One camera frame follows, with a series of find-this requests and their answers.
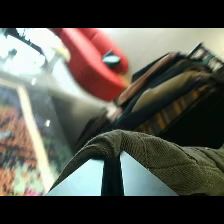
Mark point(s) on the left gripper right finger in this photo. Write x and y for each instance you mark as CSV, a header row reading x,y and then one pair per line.
x,y
143,181

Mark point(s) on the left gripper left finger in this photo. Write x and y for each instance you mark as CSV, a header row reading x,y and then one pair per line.
x,y
83,180

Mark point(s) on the heap of clothes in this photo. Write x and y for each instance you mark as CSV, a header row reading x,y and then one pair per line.
x,y
166,90

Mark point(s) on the olive green garment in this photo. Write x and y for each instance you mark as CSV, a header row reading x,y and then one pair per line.
x,y
173,160

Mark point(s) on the red sofa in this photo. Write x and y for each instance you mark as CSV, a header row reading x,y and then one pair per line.
x,y
90,63

